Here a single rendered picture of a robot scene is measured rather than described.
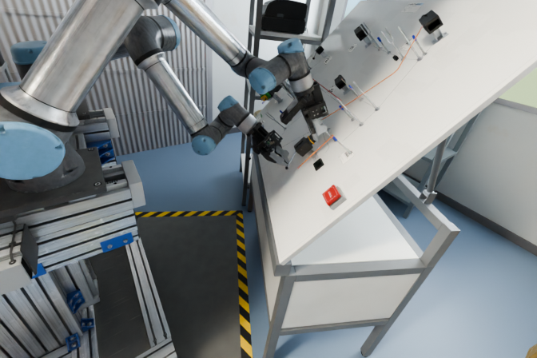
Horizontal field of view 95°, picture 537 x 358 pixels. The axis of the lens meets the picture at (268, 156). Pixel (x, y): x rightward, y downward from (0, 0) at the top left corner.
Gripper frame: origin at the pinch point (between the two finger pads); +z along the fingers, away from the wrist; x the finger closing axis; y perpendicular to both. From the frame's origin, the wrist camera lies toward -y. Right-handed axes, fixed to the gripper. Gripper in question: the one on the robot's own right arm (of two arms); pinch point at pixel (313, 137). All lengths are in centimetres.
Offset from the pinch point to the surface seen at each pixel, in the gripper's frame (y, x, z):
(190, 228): -112, 58, 77
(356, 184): 5.5, -25.5, 5.1
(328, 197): -3.7, -26.1, 5.6
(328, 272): -13.2, -32.2, 35.4
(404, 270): 13, -32, 51
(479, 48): 50, -13, -15
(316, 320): -27, -34, 67
